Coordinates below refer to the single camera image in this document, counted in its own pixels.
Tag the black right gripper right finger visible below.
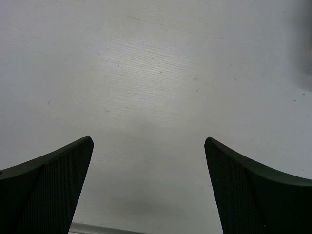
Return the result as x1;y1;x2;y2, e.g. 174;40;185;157
204;137;312;234

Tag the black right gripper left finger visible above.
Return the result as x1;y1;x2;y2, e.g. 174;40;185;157
0;136;94;234

